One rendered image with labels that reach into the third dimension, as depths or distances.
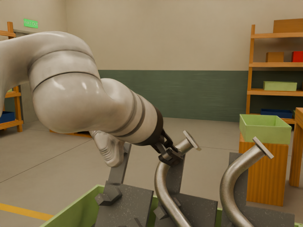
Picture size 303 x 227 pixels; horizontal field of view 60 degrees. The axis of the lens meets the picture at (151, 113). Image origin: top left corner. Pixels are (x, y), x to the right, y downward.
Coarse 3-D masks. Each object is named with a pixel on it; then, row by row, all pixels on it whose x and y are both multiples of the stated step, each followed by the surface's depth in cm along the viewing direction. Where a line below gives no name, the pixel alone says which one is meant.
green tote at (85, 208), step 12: (96, 192) 87; (72, 204) 76; (84, 204) 81; (96, 204) 88; (156, 204) 81; (60, 216) 71; (72, 216) 76; (84, 216) 82; (96, 216) 88; (216, 216) 74
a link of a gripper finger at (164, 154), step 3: (156, 144) 45; (159, 144) 45; (159, 147) 45; (162, 147) 45; (159, 150) 45; (162, 150) 44; (165, 150) 44; (162, 153) 44; (165, 153) 44; (162, 156) 44; (165, 156) 44; (168, 156) 44; (168, 159) 45
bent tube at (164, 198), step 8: (184, 144) 65; (192, 144) 64; (184, 152) 65; (160, 168) 66; (168, 168) 66; (160, 176) 65; (160, 184) 65; (160, 192) 64; (160, 200) 64; (168, 200) 63; (168, 208) 62; (176, 208) 62; (176, 216) 61; (184, 216) 62; (176, 224) 61; (184, 224) 60
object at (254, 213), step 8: (232, 152) 63; (232, 160) 62; (240, 176) 61; (240, 184) 61; (240, 192) 61; (240, 200) 60; (240, 208) 60; (248, 208) 59; (256, 208) 59; (224, 216) 61; (248, 216) 59; (256, 216) 59; (264, 216) 58; (272, 216) 58; (280, 216) 57; (288, 216) 57; (224, 224) 61; (256, 224) 58; (264, 224) 58; (272, 224) 57; (280, 224) 57; (288, 224) 56
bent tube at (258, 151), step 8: (256, 144) 57; (248, 152) 57; (256, 152) 56; (264, 152) 56; (240, 160) 57; (248, 160) 56; (256, 160) 57; (232, 168) 57; (240, 168) 57; (224, 176) 58; (232, 176) 57; (224, 184) 57; (232, 184) 57; (224, 192) 57; (232, 192) 57; (224, 200) 57; (232, 200) 57; (224, 208) 57; (232, 208) 56; (232, 216) 56; (240, 216) 56; (240, 224) 55; (248, 224) 55
